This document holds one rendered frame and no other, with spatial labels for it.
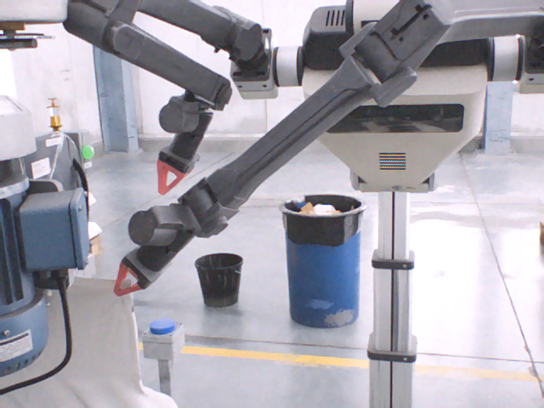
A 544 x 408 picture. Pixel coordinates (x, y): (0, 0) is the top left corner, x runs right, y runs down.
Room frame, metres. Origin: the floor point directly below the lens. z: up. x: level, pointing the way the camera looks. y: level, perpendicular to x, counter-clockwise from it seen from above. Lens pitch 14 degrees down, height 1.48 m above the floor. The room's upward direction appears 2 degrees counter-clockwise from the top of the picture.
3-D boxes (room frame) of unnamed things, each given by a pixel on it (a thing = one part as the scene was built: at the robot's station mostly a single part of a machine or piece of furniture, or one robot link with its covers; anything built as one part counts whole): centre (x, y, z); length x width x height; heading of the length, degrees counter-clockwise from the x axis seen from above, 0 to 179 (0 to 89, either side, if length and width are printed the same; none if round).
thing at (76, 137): (1.32, 0.43, 1.29); 0.08 x 0.05 x 0.09; 76
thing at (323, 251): (3.32, -0.27, 0.32); 0.51 x 0.48 x 0.65; 166
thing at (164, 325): (1.38, 0.27, 0.84); 0.06 x 0.06 x 0.02
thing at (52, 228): (0.80, 0.29, 1.25); 0.10 x 0.08 x 0.12; 11
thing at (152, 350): (1.38, 0.27, 0.81); 0.08 x 0.08 x 0.06; 76
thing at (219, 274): (3.56, 0.34, 0.13); 0.30 x 0.30 x 0.26
